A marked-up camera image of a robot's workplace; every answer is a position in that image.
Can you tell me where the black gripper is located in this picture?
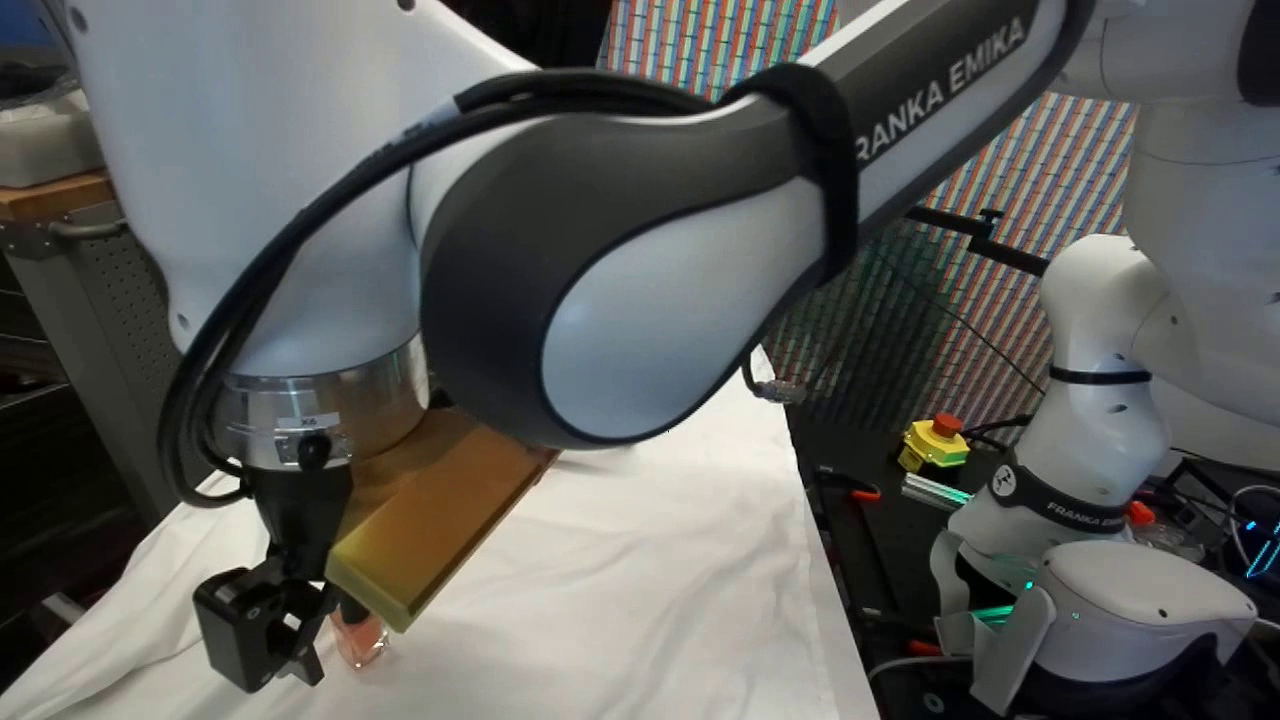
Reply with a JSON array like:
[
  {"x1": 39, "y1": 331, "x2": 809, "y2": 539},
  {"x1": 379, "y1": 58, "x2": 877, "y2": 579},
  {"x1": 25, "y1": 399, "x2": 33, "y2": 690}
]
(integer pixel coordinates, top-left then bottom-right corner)
[{"x1": 187, "y1": 426, "x2": 357, "y2": 694}]

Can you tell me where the gray perforated metal cabinet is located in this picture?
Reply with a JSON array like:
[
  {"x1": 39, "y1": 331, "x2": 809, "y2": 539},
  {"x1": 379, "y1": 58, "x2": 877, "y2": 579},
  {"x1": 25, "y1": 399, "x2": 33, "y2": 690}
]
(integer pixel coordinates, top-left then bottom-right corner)
[{"x1": 0, "y1": 213, "x2": 187, "y2": 519}]

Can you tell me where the white tablecloth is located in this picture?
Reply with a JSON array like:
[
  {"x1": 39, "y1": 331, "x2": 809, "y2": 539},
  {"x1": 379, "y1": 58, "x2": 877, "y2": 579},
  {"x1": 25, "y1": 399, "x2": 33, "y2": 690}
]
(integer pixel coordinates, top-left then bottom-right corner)
[{"x1": 0, "y1": 352, "x2": 884, "y2": 720}]

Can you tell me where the wooden board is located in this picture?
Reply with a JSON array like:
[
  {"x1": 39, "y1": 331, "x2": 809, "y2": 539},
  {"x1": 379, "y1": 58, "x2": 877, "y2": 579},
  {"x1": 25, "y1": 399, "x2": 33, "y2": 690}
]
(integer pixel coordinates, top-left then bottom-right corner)
[{"x1": 0, "y1": 166, "x2": 121, "y2": 227}]

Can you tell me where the white plastic container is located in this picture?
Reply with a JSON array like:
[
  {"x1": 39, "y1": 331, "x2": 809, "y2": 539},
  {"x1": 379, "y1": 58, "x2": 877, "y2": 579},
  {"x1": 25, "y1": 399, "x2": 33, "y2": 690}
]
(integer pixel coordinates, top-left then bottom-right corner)
[{"x1": 0, "y1": 87, "x2": 106, "y2": 190}]

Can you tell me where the moire patterned screen panel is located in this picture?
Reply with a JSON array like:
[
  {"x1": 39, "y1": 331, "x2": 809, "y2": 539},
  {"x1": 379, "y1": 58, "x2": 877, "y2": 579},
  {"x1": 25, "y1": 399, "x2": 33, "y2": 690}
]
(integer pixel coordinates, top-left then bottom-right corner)
[{"x1": 598, "y1": 0, "x2": 1144, "y2": 431}]

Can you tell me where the teal translucent bar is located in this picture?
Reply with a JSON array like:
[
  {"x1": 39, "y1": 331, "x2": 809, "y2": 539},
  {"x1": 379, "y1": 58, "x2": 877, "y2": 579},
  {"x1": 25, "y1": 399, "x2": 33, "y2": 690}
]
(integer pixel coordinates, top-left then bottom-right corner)
[{"x1": 901, "y1": 466, "x2": 980, "y2": 515}]

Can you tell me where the yellow emergency stop button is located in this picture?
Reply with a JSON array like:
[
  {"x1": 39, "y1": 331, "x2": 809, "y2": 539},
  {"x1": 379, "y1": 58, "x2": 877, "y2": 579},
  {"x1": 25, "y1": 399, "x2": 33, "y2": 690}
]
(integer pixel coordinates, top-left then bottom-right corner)
[{"x1": 897, "y1": 407, "x2": 978, "y2": 474}]

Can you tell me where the wrist camera with yellow mount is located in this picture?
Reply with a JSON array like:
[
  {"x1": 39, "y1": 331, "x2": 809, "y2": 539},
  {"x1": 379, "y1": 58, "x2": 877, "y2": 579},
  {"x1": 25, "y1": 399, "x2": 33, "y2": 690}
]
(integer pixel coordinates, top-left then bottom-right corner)
[{"x1": 325, "y1": 403, "x2": 560, "y2": 640}]

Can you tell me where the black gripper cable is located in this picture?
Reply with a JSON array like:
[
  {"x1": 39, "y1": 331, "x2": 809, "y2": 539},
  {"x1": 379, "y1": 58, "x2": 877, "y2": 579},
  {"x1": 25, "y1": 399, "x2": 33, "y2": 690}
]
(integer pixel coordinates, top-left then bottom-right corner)
[{"x1": 154, "y1": 65, "x2": 861, "y2": 513}]

